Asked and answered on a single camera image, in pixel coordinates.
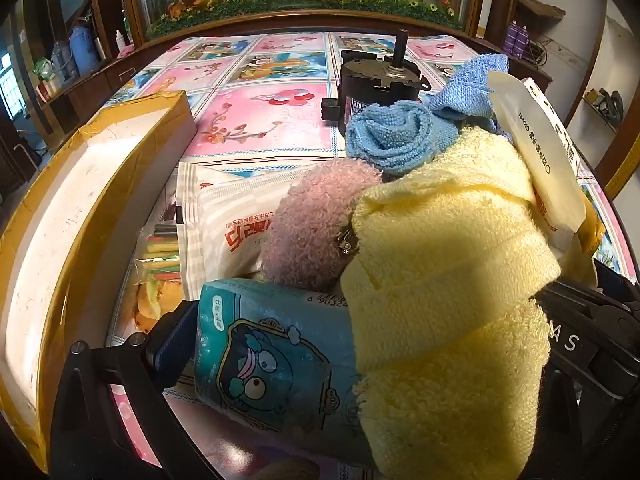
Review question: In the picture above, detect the blue thermos flask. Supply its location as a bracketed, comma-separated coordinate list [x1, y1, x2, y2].
[69, 21, 102, 77]

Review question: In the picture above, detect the chips snack packet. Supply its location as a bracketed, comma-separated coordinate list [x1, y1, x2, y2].
[134, 280, 183, 336]

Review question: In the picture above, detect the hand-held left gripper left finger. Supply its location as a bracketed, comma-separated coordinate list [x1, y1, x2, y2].
[50, 300, 201, 480]

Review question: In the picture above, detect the white and yellow pouch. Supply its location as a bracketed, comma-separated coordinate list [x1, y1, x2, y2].
[486, 70, 607, 262]

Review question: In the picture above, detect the yellow terry towel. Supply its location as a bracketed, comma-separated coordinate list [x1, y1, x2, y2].
[340, 127, 563, 480]

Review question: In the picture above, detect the blue cartoon tissue pack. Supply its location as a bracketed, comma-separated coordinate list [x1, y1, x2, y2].
[192, 279, 377, 467]

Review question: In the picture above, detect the white striped snack packet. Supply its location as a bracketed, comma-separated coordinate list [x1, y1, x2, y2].
[176, 161, 303, 301]

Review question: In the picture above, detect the rolled blue towel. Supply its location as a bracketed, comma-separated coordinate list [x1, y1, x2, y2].
[345, 100, 461, 177]

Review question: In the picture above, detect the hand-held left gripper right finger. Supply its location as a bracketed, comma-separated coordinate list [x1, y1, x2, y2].
[542, 362, 621, 480]

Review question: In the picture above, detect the dark wooden sideboard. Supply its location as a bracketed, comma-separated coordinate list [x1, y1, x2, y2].
[40, 35, 151, 133]

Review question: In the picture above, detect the printed pink tablecloth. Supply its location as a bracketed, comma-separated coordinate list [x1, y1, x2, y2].
[107, 31, 638, 480]

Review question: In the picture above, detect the cardboard box with tape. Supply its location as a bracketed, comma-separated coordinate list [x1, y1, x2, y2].
[0, 90, 198, 441]

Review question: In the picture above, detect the colourful candy stick packet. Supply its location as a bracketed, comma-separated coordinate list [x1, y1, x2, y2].
[134, 224, 182, 282]

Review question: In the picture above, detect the pink fluffy cloth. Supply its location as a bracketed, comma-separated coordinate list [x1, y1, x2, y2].
[260, 159, 385, 292]

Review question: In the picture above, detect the light blue knitted cloth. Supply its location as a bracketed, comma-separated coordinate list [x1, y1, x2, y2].
[429, 54, 512, 136]

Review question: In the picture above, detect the black electric motor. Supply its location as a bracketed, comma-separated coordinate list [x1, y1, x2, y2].
[320, 29, 432, 125]

